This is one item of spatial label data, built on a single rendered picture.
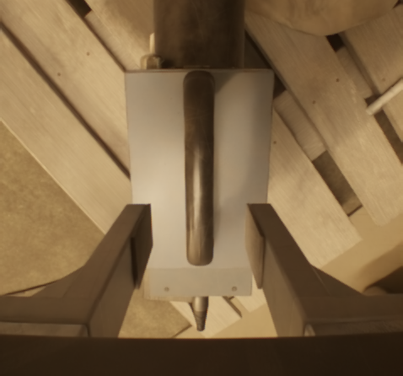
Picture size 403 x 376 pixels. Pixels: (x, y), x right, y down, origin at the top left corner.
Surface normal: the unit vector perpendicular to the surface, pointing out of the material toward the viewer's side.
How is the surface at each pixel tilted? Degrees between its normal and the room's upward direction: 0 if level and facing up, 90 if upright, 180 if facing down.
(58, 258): 0
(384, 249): 0
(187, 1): 13
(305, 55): 0
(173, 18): 28
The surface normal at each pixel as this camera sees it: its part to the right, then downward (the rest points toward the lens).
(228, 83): 0.00, 0.25
